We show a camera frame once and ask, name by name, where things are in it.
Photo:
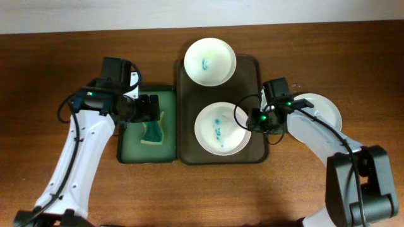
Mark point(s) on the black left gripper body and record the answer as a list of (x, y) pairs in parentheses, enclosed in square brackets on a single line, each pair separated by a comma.
[(141, 109)]

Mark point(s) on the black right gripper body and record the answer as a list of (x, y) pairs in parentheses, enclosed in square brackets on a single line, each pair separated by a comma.
[(261, 122)]

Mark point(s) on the green and yellow sponge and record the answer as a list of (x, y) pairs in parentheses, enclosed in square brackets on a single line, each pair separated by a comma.
[(153, 132)]

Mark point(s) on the white plate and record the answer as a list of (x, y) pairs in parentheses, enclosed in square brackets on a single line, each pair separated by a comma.
[(210, 62), (220, 128), (326, 109)]

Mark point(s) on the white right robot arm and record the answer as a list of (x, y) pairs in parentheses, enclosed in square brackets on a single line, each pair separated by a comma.
[(360, 188)]

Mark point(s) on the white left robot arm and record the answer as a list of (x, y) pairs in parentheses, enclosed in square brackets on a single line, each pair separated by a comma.
[(94, 115)]

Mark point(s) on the brown serving tray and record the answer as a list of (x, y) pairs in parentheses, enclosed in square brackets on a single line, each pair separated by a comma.
[(192, 98)]

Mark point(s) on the black tray with soapy water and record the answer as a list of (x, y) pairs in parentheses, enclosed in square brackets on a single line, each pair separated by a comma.
[(131, 145)]

